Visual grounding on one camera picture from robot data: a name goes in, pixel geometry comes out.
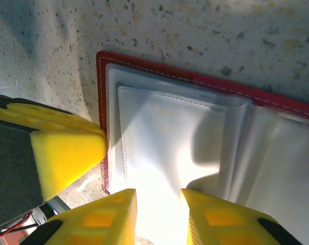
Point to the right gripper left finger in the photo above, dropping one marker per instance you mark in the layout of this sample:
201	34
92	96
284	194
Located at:
98	222

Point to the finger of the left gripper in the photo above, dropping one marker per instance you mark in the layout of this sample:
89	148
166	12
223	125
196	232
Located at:
62	158

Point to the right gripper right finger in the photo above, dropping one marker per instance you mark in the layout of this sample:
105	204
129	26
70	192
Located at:
220	224

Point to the red card holder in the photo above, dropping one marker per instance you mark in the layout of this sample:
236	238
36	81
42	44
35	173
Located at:
169	143

